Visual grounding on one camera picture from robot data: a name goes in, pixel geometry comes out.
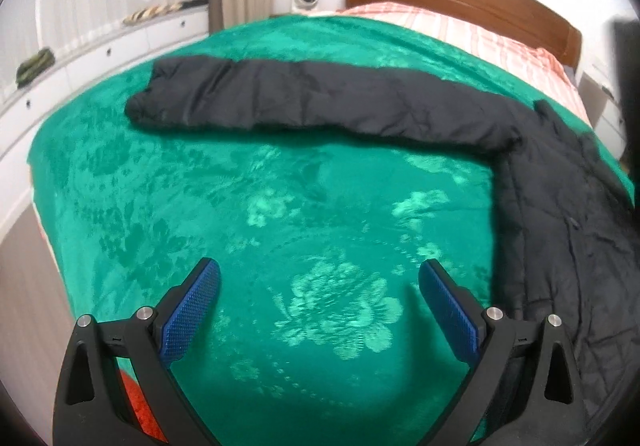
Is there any dark green cloth bundle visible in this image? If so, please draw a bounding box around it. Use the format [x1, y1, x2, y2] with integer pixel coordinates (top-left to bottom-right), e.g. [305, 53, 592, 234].
[15, 49, 55, 88]

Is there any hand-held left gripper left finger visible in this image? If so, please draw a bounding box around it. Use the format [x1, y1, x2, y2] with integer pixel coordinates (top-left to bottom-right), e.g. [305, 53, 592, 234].
[52, 257, 223, 446]

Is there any white desk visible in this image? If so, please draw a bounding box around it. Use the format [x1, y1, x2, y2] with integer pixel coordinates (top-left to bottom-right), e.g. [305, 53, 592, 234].
[577, 61, 627, 162]

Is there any black padded jacket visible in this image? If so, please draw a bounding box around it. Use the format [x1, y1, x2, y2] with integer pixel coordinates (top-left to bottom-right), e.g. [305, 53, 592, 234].
[124, 55, 640, 427]

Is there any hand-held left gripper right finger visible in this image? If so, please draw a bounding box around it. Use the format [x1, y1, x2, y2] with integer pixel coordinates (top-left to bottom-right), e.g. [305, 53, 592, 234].
[419, 259, 588, 446]

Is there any striped cushion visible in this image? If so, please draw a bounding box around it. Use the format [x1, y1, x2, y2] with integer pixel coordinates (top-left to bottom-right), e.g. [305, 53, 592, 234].
[122, 1, 183, 28]

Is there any green floral blanket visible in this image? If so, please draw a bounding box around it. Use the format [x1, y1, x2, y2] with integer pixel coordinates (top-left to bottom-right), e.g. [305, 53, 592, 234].
[27, 11, 636, 446]

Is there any white window bench cabinet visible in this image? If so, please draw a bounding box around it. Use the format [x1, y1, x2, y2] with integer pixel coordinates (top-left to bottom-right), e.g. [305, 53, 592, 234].
[0, 1, 211, 234]

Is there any pink striped bed sheet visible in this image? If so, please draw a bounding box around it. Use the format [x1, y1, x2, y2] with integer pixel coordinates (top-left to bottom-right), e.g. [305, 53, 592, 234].
[310, 1, 593, 127]

